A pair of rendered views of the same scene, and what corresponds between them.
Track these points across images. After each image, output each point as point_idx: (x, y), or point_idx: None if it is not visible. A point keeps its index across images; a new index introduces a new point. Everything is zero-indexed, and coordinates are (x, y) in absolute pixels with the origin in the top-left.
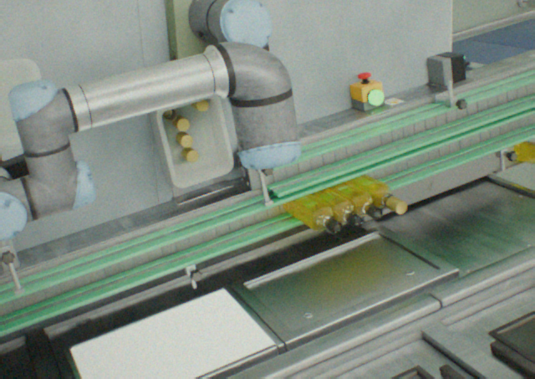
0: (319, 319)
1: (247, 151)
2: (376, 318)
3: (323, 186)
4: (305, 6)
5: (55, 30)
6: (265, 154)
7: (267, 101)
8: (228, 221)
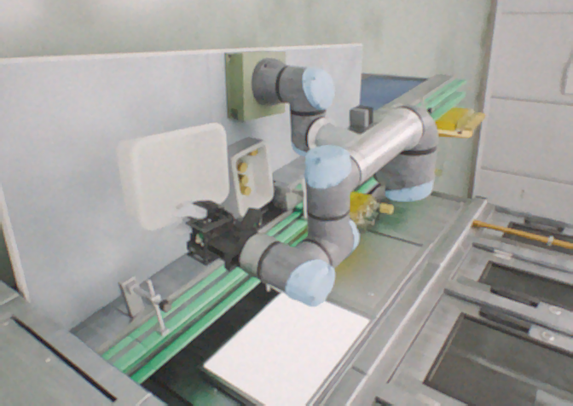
0: (380, 294)
1: (409, 188)
2: (416, 286)
3: None
4: None
5: (151, 94)
6: (423, 189)
7: (432, 150)
8: (288, 236)
